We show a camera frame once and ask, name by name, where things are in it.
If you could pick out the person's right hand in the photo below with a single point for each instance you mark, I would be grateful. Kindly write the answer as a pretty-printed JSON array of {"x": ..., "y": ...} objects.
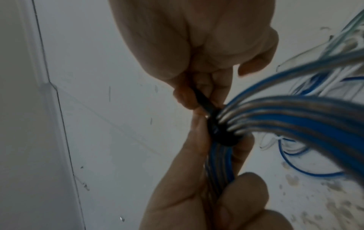
[{"x": 184, "y": 33}]

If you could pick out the person's left hand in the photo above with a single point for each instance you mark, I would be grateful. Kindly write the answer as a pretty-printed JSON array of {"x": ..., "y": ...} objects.
[{"x": 182, "y": 191}]

